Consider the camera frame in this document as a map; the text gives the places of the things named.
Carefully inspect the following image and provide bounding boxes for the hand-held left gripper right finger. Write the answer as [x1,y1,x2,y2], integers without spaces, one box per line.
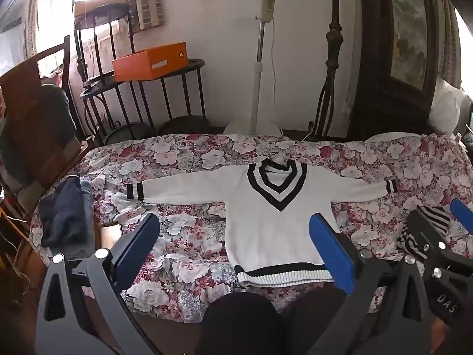
[308,212,435,355]

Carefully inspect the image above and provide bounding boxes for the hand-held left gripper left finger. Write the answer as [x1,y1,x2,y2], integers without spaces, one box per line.
[36,212,161,355]

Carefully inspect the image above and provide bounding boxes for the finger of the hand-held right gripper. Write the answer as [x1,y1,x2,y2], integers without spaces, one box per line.
[450,198,473,235]
[406,210,463,264]

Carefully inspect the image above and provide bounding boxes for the white sweater with black trim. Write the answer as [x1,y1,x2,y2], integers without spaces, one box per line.
[126,159,399,288]

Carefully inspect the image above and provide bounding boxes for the black and white striped cloth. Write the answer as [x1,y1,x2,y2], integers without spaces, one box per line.
[401,204,459,264]

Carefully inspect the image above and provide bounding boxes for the tan leather wallet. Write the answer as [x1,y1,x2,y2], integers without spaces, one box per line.
[99,224,122,249]

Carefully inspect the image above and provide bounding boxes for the floral blanket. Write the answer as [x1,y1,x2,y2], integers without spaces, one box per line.
[30,132,473,323]

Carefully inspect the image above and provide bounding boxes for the folded navy garment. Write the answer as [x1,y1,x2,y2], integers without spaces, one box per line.
[39,177,89,259]

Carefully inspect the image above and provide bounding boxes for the white pillow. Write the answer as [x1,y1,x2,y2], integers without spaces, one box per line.
[430,79,473,136]

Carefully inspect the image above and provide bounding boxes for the person's black pants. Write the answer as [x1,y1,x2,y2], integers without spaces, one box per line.
[194,286,349,355]

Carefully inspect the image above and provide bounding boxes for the dark wooden cabinet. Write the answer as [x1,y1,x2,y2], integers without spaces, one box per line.
[346,0,444,140]

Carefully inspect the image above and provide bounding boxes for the black metal tiered stand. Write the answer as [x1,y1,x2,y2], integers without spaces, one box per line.
[73,3,213,146]

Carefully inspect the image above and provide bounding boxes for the orange box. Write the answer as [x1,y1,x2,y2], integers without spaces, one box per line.
[112,42,188,81]

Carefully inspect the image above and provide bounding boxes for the dark wooden chair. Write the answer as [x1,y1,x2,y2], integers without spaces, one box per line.
[0,35,90,208]

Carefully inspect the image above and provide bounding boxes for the framed landscape painting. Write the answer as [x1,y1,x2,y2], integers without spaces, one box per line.
[377,0,443,92]

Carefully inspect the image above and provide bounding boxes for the plaid curtain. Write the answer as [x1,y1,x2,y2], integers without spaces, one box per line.
[122,0,164,33]

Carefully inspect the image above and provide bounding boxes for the white pedestal fan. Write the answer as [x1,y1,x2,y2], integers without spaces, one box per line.
[223,0,338,136]

